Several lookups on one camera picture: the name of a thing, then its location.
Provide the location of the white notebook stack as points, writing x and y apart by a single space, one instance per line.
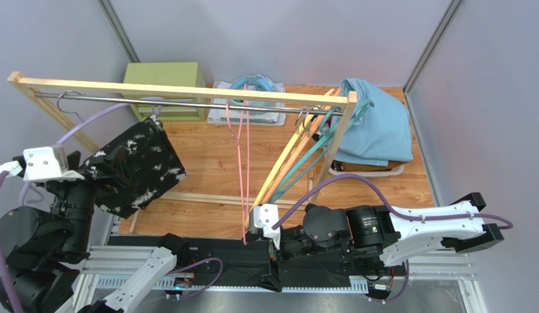
218 117

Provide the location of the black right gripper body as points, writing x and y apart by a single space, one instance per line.
273 258

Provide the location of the pink clothes hanger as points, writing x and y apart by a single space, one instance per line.
244 181

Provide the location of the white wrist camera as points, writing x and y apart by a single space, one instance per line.
42 164
262 220

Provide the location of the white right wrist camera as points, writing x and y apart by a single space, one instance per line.
262 220

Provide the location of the light blue trousers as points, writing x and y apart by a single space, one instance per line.
382 134

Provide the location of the wooden clothes rack frame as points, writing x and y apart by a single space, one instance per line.
27 86

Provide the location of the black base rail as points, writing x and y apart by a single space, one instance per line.
234 265

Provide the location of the yellow clothes hanger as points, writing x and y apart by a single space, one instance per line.
274 171

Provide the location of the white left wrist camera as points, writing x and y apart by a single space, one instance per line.
42 164

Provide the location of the white plastic laundry basket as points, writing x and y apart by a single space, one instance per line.
396 171

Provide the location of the brown trousers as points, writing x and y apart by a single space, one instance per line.
350 167

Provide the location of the orange clothes hanger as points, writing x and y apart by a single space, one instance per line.
311 123

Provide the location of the light blue headphones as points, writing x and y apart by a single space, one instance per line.
259 83

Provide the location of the black white patterned trousers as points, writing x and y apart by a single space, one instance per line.
149 167

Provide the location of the green box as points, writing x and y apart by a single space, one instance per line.
184 74

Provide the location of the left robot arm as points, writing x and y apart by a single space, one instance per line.
39 249

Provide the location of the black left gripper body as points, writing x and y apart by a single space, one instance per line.
104 180

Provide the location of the steel hanging rod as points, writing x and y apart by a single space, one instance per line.
71 96

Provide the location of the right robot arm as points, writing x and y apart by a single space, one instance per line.
403 233

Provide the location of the teal clothes hanger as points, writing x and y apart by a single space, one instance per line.
326 135

